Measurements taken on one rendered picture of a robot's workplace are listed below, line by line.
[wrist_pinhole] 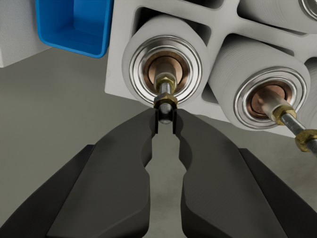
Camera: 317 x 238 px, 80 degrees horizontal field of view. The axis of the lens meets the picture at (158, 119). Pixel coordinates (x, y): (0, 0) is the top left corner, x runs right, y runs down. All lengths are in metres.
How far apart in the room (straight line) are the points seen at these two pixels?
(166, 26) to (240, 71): 0.09
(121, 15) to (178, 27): 0.09
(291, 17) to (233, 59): 0.07
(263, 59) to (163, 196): 0.62
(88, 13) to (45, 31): 0.11
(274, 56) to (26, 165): 0.75
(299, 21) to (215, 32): 0.09
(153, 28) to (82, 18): 0.29
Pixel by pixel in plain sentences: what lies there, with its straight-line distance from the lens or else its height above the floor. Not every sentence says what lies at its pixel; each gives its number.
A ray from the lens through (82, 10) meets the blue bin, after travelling 0.47.
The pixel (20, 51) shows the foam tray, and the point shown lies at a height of 0.14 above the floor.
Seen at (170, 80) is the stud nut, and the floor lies 0.29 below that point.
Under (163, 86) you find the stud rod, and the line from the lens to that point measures 0.16.
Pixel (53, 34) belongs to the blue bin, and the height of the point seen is 0.09.
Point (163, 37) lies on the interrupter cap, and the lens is 0.19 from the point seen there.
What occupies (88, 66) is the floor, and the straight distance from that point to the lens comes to 0.50.
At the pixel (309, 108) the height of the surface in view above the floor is 0.23.
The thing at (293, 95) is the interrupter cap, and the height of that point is 0.25.
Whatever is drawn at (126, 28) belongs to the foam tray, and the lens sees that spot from 0.27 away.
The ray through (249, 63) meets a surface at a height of 0.24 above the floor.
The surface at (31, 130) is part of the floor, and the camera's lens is 0.67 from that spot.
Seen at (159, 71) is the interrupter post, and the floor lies 0.27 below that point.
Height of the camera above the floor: 0.45
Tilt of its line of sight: 58 degrees down
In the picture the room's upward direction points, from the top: 177 degrees counter-clockwise
